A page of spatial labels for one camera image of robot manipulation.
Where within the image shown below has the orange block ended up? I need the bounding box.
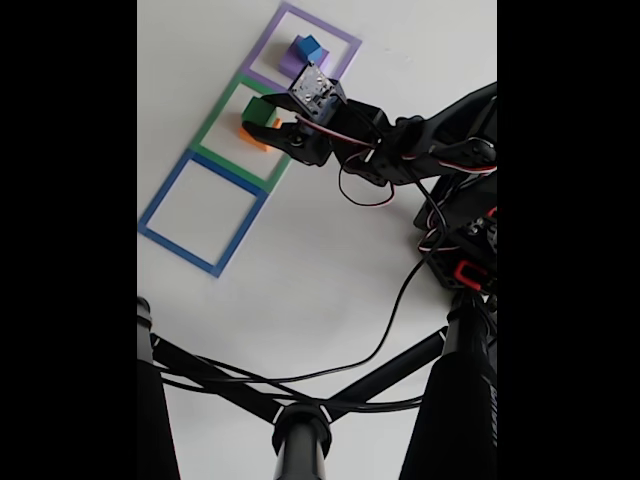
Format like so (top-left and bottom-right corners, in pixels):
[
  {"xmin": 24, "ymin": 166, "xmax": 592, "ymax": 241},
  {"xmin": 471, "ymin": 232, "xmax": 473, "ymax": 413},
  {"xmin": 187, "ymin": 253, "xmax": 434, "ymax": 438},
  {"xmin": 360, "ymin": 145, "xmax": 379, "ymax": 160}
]
[{"xmin": 238, "ymin": 117, "xmax": 284, "ymax": 153}]

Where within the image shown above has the large purple block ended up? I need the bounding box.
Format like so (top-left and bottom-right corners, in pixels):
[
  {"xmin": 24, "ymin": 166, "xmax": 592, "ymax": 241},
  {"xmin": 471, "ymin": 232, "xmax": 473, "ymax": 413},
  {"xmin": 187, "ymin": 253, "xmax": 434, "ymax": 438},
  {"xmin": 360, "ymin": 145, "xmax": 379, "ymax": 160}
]
[{"xmin": 278, "ymin": 34, "xmax": 332, "ymax": 80}]

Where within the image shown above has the purple square frame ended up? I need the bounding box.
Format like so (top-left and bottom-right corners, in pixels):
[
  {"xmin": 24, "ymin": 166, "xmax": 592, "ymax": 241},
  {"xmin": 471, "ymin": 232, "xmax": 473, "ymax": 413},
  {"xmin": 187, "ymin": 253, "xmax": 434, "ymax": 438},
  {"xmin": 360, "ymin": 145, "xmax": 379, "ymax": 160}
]
[{"xmin": 243, "ymin": 1, "xmax": 363, "ymax": 96}]

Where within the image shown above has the green block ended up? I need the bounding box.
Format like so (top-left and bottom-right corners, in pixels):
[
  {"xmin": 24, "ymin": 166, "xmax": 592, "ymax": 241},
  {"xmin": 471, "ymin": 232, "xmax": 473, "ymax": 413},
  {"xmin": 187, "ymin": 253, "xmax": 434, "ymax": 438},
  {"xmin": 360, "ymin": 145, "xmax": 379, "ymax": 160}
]
[{"xmin": 241, "ymin": 96, "xmax": 276, "ymax": 129}]

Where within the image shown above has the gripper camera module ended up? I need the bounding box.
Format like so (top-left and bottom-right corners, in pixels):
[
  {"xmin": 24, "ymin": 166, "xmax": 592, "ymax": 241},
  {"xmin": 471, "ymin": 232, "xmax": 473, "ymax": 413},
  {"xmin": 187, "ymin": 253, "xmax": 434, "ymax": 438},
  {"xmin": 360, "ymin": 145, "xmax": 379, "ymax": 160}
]
[{"xmin": 286, "ymin": 60, "xmax": 348, "ymax": 126}]

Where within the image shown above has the green square frame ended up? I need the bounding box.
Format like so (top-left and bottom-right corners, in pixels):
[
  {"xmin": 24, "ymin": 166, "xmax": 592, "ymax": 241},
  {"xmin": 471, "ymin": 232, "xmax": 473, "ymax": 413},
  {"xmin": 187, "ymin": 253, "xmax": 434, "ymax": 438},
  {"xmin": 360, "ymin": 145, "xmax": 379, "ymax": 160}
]
[{"xmin": 189, "ymin": 72, "xmax": 301, "ymax": 195}]

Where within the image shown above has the red clamp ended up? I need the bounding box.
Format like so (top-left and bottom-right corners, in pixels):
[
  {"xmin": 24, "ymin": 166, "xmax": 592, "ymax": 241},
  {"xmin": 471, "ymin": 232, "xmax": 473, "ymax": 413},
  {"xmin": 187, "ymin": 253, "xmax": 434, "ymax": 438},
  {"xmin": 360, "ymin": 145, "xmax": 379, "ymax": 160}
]
[{"xmin": 453, "ymin": 260, "xmax": 489, "ymax": 292}]

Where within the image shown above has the blue square frame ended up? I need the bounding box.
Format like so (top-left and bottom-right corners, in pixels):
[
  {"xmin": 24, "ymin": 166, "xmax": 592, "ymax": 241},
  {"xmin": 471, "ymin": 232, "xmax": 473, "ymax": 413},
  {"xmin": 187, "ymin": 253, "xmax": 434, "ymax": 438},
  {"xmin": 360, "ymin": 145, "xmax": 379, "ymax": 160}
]
[{"xmin": 138, "ymin": 148, "xmax": 269, "ymax": 279}]

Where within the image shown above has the black tripod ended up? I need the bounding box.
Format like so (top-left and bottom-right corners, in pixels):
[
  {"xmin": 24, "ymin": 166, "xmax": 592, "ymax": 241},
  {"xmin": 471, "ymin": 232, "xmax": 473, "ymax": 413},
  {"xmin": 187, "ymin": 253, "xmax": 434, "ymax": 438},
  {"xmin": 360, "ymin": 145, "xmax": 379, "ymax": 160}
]
[{"xmin": 137, "ymin": 294, "xmax": 498, "ymax": 480}]

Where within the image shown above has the small blue block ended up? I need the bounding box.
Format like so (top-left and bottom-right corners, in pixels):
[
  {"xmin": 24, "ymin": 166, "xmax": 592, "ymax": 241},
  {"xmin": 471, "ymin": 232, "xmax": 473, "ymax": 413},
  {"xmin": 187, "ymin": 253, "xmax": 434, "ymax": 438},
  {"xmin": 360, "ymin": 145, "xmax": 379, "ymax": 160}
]
[{"xmin": 294, "ymin": 34, "xmax": 321, "ymax": 63}]

